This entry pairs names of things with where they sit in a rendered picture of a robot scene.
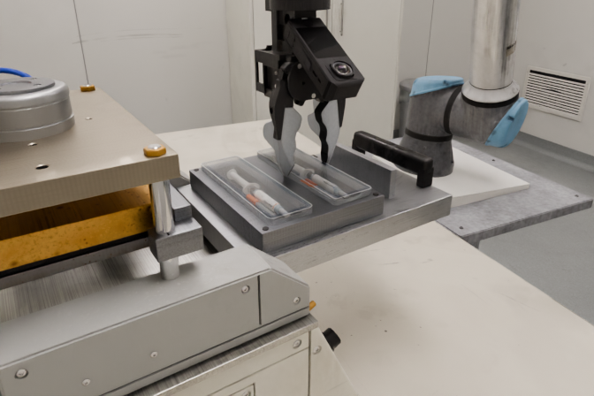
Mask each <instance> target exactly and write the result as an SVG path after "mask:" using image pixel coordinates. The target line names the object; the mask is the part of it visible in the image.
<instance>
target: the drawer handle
mask: <svg viewBox="0 0 594 396"><path fill-rule="evenodd" d="M352 149H354V150H356V151H358V152H360V153H363V154H364V155H365V151H367V152H369V153H370V154H373V155H375V156H378V157H381V158H383V159H384V160H386V161H389V162H391V163H393V164H397V165H398V166H400V167H402V168H405V169H407V170H409V171H412V172H414V173H416V174H417V180H416V185H417V186H419V187H421V188H423V187H428V186H431V185H432V179H433V172H434V167H433V159H432V158H431V157H429V156H426V155H423V154H420V153H418V152H415V151H413V150H411V149H409V148H405V147H402V146H401V145H398V144H396V143H393V142H391V141H387V140H385V139H382V138H380V137H377V136H376V135H373V134H371V133H367V132H364V131H357V132H355V133H354V138H353V140H352Z"/></svg>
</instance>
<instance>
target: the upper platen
mask: <svg viewBox="0 0 594 396"><path fill-rule="evenodd" d="M153 227H154V221H153V215H152V208H151V201H150V195H149V185H144V186H140V187H133V188H128V189H125V190H121V191H117V192H113V193H108V194H101V195H97V196H94V197H89V198H86V199H81V200H78V201H73V202H67V203H62V204H58V205H54V206H50V207H46V208H42V209H35V210H31V211H27V212H23V213H19V214H15V215H11V216H7V217H0V290H3V289H5V288H9V287H12V286H17V285H20V284H24V283H26V282H30V281H33V280H36V279H39V278H45V277H47V276H51V275H54V274H57V273H60V272H63V271H67V270H72V269H75V268H78V267H81V266H84V265H88V264H91V263H96V262H99V261H102V260H105V259H109V258H112V257H114V256H118V255H123V254H126V253H129V252H133V251H135V250H139V249H142V248H147V247H149V237H148V229H149V228H153Z"/></svg>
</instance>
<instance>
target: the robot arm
mask: <svg viewBox="0 0 594 396"><path fill-rule="evenodd" d="M520 4H521V0H473V3H472V26H471V48H470V70H469V80H468V81H466V82H465V83H464V79H463V78H461V77H456V76H424V77H420V78H417V79H416V80H415V81H414V83H413V86H412V91H411V94H410V95H409V96H410V101H409V106H408V112H407V123H406V128H405V133H404V136H403V138H402V140H401V142H400V145H401V146H402V147H405V148H407V149H411V150H413V151H415V152H418V153H420V154H423V155H426V156H429V157H431V158H432V159H433V167H434V172H433V178H439V177H445V176H448V175H450V174H451V173H452V172H453V167H454V160H453V147H452V138H453V135H456V136H459V137H461V138H465V139H468V140H472V141H477V142H480V143H483V144H485V145H486V146H488V145H490V146H493V147H497V148H504V147H506V146H507V145H509V144H510V143H511V142H512V141H513V139H514V138H515V136H516V135H517V134H518V133H519V131H520V129H521V127H522V124H523V122H524V119H525V118H526V115H527V112H528V108H529V103H528V100H527V99H524V97H521V98H520V97H519V91H520V87H519V84H518V83H517V82H516V81H515V80H513V74H514V58H515V49H516V40H517V31H518V22H519V13H520ZM330 8H331V0H265V10H266V11H271V38H272V45H266V48H265V49H255V85H256V91H259V92H262V93H264V95H265V96H267V97H269V98H270V101H269V109H270V117H271V121H269V122H267V123H265V124H264V126H263V137H264V139H265V140H266V141H267V142H268V143H269V144H270V145H271V146H272V147H273V149H274V150H275V155H276V158H277V162H278V167H279V169H280V170H281V172H282V174H283V175H284V176H286V177H287V176H288V175H289V173H290V171H291V170H292V168H293V167H294V157H293V154H294V151H295V150H296V141H295V137H296V134H297V132H298V130H299V129H300V127H301V119H302V117H301V114H300V113H299V112H298V111H297V110H296V109H295V108H293V102H294V103H295V104H297V105H299V106H303V104H304V103H305V101H307V100H312V99H313V107H314V112H313V113H311V114H309V115H308V125H309V127H310V129H311V130H312V131H313V132H314V133H315V134H316V135H317V136H318V137H319V139H320V141H321V142H322V146H321V158H322V161H323V162H325V163H327V164H329V162H330V160H331V156H332V154H333V151H334V149H335V147H336V144H337V141H338V138H339V130H340V128H341V127H342V123H343V117H344V112H345V106H346V98H351V97H356V96H357V95H358V92H359V90H360V88H361V86H362V83H363V82H364V80H365V78H364V77H363V75H362V74H361V72H360V71H359V70H358V68H357V67H356V66H355V64H354V63H353V61H352V60H351V59H350V57H349V56H348V55H347V53H346V52H345V51H344V50H343V48H342V47H341V46H340V44H339V43H338V41H337V40H336V39H335V37H334V36H333V35H332V33H331V32H330V30H329V29H328V28H327V26H326V25H325V24H324V23H323V22H322V20H321V19H320V18H317V17H316V11H322V10H330ZM258 62H259V63H263V83H261V82H259V66H258Z"/></svg>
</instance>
